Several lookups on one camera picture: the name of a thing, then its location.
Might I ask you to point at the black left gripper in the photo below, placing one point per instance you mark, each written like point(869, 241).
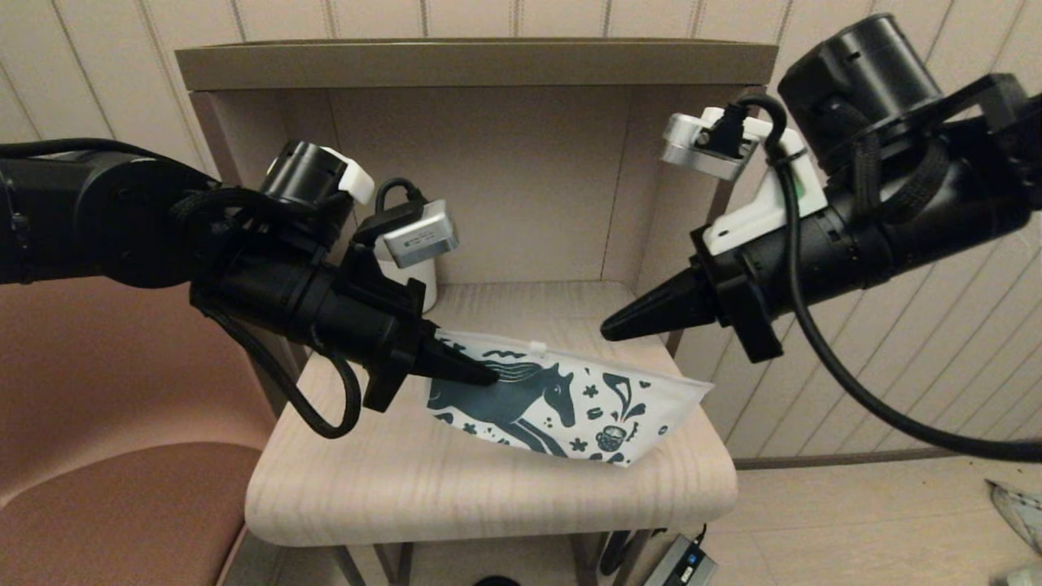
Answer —
point(366, 325)

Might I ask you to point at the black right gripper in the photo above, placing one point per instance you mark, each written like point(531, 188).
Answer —
point(798, 260)

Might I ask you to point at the white horse-print zip pouch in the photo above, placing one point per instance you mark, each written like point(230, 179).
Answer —
point(570, 407)

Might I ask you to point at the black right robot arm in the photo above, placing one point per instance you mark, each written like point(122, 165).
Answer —
point(936, 203)

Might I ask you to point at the white ceramic mug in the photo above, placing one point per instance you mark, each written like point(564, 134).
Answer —
point(427, 293)

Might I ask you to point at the light wood desk with hutch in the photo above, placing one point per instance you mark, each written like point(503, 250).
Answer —
point(488, 488)

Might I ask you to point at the black rounded robot part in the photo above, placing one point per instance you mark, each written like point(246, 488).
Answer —
point(496, 582)

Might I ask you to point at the grey power adapter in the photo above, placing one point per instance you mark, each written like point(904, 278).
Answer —
point(680, 566)

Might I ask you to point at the pink upholstered chair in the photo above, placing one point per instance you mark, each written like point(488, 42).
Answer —
point(122, 521)

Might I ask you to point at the patterned fabric item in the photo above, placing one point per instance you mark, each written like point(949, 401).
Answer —
point(1017, 513)

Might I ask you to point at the pale floor object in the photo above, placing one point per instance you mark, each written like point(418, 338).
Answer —
point(1022, 578)

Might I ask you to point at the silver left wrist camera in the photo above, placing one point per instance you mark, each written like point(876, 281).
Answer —
point(423, 238)

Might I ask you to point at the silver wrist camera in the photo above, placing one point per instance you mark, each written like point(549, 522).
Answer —
point(700, 150)
point(423, 238)

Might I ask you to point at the white right camera bracket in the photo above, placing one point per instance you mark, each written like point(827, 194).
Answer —
point(765, 216)

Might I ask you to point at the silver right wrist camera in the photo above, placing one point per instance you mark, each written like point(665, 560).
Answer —
point(700, 150)

